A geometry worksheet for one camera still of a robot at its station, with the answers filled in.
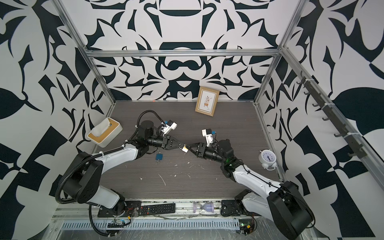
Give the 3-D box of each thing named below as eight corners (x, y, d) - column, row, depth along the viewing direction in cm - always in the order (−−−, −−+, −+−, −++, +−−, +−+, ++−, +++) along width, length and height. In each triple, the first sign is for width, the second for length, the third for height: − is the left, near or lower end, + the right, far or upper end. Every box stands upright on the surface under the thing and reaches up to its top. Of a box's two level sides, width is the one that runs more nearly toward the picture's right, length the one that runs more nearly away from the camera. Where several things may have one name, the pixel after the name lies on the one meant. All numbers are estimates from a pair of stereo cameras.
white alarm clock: (262, 170, 90) (265, 167, 86) (257, 152, 97) (259, 149, 93) (276, 170, 90) (280, 167, 86) (270, 152, 97) (273, 149, 93)
